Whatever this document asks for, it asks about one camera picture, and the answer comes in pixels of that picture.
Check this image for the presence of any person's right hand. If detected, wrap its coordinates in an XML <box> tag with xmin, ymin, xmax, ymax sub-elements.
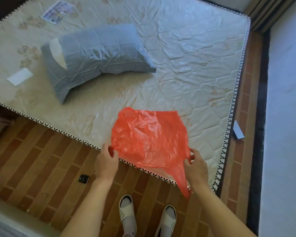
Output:
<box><xmin>183</xmin><ymin>148</ymin><xmax>209</xmax><ymax>193</ymax></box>

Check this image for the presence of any person's left hand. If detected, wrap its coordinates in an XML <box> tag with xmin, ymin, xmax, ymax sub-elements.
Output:
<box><xmin>94</xmin><ymin>143</ymin><xmax>119</xmax><ymax>180</ymax></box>

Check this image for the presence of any red plastic bag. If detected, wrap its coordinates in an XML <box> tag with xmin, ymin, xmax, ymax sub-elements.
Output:
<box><xmin>111</xmin><ymin>107</ymin><xmax>195</xmax><ymax>201</ymax></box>

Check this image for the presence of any person's left forearm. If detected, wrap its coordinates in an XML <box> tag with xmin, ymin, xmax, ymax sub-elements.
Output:
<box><xmin>60</xmin><ymin>176</ymin><xmax>114</xmax><ymax>237</ymax></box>

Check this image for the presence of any person's right forearm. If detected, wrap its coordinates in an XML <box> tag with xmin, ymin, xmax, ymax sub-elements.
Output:
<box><xmin>189</xmin><ymin>185</ymin><xmax>259</xmax><ymax>237</ymax></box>

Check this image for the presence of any white right slipper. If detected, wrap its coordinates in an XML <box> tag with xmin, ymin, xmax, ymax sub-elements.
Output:
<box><xmin>154</xmin><ymin>204</ymin><xmax>177</xmax><ymax>237</ymax></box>

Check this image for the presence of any white slipper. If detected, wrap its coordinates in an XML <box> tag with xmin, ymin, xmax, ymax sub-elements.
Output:
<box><xmin>154</xmin><ymin>204</ymin><xmax>177</xmax><ymax>237</ymax></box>
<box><xmin>118</xmin><ymin>194</ymin><xmax>138</xmax><ymax>237</ymax></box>

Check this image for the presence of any white left slipper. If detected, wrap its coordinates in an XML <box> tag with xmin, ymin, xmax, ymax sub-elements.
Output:
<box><xmin>118</xmin><ymin>194</ymin><xmax>138</xmax><ymax>237</ymax></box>

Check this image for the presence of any small white blue box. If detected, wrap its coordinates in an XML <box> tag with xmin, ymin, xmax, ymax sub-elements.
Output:
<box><xmin>233</xmin><ymin>120</ymin><xmax>245</xmax><ymax>140</ymax></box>

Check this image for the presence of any black baseboard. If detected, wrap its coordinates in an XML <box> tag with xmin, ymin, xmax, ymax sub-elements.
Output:
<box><xmin>246</xmin><ymin>31</ymin><xmax>271</xmax><ymax>237</ymax></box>

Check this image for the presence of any blue checked pillow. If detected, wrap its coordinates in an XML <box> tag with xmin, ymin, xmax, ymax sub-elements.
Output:
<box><xmin>40</xmin><ymin>24</ymin><xmax>157</xmax><ymax>104</ymax></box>

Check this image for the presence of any pale pink plastic stool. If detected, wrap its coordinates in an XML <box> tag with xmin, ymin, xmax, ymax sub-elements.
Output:
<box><xmin>0</xmin><ymin>108</ymin><xmax>15</xmax><ymax>149</ymax></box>

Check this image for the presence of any white quilted mattress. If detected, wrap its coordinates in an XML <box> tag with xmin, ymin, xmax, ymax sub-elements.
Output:
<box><xmin>0</xmin><ymin>0</ymin><xmax>252</xmax><ymax>193</ymax></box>

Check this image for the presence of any white paper card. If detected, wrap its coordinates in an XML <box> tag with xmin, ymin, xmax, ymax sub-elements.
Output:
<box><xmin>7</xmin><ymin>67</ymin><xmax>33</xmax><ymax>86</ymax></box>

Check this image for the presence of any printed paper leaflet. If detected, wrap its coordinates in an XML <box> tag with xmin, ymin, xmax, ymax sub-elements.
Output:
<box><xmin>40</xmin><ymin>0</ymin><xmax>77</xmax><ymax>24</ymax></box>

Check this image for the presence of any beige striped curtain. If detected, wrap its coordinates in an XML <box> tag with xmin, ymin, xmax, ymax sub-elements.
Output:
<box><xmin>244</xmin><ymin>0</ymin><xmax>296</xmax><ymax>34</ymax></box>

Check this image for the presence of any dark brown bed frame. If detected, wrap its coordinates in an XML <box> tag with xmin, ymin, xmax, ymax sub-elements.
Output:
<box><xmin>0</xmin><ymin>0</ymin><xmax>250</xmax><ymax>198</ymax></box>

